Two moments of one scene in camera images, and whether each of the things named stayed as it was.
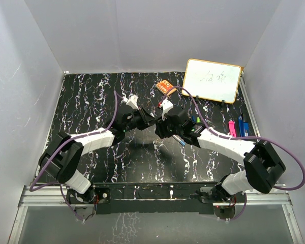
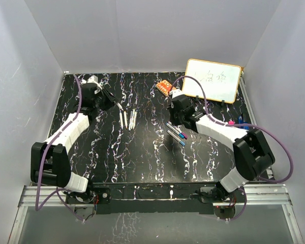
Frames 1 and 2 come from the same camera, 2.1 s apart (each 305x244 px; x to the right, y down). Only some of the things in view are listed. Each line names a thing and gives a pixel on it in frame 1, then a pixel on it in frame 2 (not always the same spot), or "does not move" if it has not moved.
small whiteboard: [212, 81] does not move
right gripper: [160, 129] -> [171, 112]
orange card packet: [163, 86] does not move
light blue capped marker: [178, 140] does not move
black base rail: [151, 199] does not move
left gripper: [146, 119] -> [110, 99]
